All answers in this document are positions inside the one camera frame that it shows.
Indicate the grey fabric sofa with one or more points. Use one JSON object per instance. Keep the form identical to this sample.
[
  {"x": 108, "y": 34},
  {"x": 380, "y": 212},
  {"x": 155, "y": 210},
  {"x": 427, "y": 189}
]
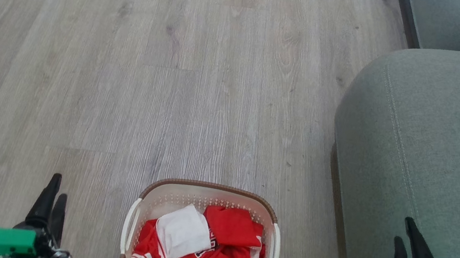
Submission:
[{"x": 439, "y": 148}]

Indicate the white plastic laundry basket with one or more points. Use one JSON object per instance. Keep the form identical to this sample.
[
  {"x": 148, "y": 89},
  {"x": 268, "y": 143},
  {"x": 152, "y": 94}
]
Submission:
[{"x": 161, "y": 210}]

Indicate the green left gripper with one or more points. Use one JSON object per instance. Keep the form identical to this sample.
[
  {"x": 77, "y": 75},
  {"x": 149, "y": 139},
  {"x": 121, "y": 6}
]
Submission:
[{"x": 0, "y": 241}]

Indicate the red and white clothing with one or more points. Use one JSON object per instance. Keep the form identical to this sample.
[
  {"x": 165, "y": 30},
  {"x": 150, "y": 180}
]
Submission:
[{"x": 210, "y": 250}]

